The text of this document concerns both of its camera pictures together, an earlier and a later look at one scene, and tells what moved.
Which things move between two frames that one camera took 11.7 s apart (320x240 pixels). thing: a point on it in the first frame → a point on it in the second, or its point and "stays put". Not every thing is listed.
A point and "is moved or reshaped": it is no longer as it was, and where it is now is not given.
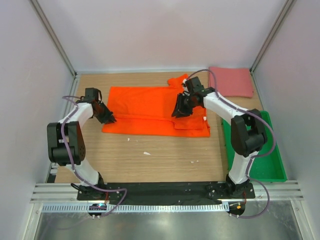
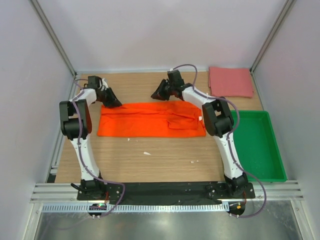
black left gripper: [108, 118] → [113, 101]
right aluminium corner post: [284, 10] stays put
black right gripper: [180, 110] → [159, 94]
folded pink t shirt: [231, 82] stays put
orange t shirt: [147, 111] is moved or reshaped
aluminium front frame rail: [66, 193] stays put
